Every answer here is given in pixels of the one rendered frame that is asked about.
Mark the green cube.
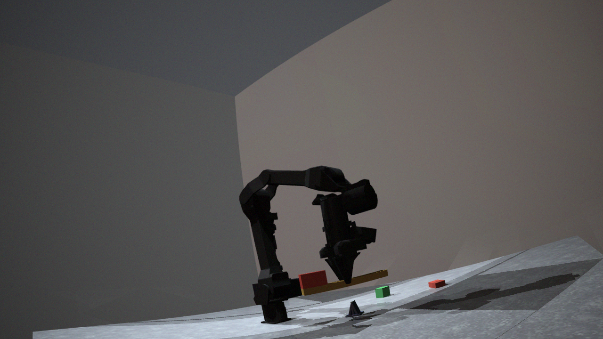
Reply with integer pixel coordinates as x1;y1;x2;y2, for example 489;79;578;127
375;286;390;298

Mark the red rectangular block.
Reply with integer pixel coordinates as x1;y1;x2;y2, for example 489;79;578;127
428;279;446;289

